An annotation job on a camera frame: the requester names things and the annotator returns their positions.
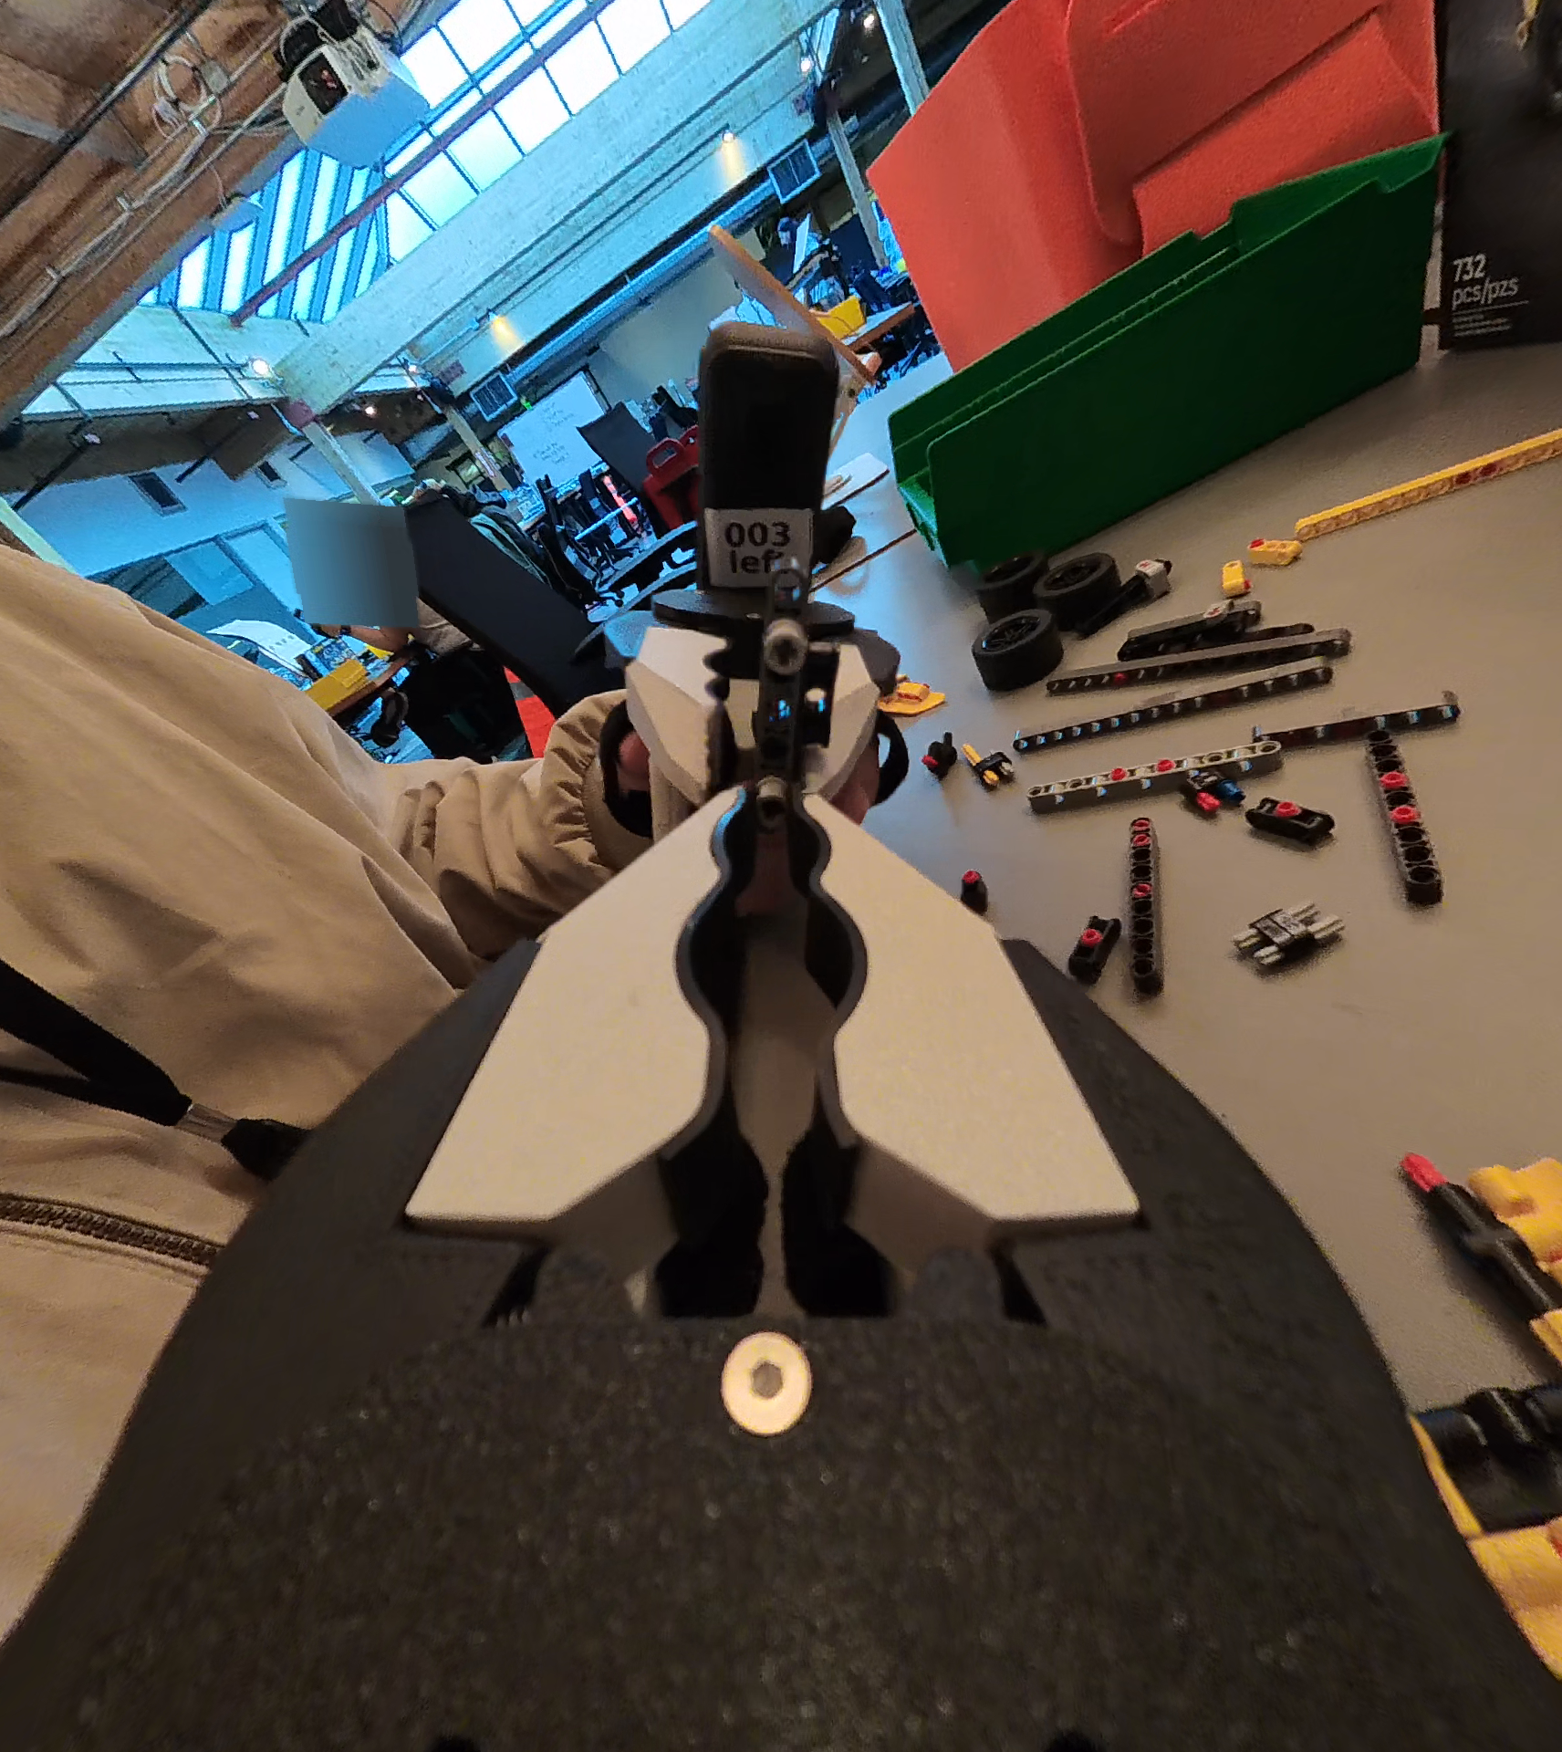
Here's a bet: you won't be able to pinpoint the black board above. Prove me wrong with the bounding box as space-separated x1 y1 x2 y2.
406 494 634 714

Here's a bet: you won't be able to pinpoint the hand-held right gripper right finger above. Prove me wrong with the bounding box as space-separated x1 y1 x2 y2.
788 792 1146 1319

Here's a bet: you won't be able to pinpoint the black beam assembly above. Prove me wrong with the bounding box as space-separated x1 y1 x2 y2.
1116 599 1318 662

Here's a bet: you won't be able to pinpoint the ceiling mounted device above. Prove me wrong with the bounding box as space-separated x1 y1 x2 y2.
277 14 428 166

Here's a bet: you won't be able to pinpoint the red chair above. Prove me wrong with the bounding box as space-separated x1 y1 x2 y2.
641 432 703 528

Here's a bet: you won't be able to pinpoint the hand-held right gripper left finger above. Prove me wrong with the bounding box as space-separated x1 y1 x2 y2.
406 792 767 1319

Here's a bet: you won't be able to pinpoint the yellow table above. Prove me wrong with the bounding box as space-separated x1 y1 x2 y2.
814 294 920 358

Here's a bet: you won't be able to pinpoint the person's beige jacket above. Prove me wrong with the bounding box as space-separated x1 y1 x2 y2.
0 513 634 1700

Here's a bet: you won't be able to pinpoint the black lanyard strap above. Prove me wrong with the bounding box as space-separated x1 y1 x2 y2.
0 897 311 1182

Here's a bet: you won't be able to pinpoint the person's left hand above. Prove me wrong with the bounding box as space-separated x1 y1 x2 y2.
609 726 886 829

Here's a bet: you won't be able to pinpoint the skylight window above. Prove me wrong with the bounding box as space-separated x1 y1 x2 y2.
138 0 715 322

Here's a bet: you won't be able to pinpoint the black beam with red pins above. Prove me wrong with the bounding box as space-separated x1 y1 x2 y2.
1127 818 1167 999
1363 729 1448 908

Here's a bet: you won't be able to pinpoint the light grey beam red pins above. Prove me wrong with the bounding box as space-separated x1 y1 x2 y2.
1027 739 1285 816

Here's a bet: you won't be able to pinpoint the black frame grey pins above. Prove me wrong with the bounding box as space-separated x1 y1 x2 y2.
747 567 822 841

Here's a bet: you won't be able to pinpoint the grey desk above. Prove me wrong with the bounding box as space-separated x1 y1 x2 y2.
809 328 1562 1752

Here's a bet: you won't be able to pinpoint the red plastic bin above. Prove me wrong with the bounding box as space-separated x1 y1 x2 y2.
867 0 1440 371

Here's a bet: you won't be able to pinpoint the black connector white axles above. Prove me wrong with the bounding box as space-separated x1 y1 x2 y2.
1233 901 1348 971

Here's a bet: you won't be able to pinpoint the black toy wheel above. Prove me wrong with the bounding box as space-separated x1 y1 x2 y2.
971 609 1069 695
976 552 1054 624
1035 550 1125 635

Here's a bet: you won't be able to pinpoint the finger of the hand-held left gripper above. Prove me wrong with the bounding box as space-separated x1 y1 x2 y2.
624 628 743 829
796 643 882 824

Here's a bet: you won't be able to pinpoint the long dark grey beam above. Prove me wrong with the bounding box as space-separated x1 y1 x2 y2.
1014 658 1334 756
1044 628 1353 697

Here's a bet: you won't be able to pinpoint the green plastic bin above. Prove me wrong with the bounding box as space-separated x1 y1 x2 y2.
888 132 1451 575

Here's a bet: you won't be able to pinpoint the dark toy car box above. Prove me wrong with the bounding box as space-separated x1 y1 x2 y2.
1425 0 1562 351

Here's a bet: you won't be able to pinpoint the long yellow beam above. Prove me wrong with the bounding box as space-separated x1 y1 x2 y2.
1295 417 1562 545

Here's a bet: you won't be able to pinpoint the person's left forearm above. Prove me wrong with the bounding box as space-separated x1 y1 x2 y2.
377 692 652 961

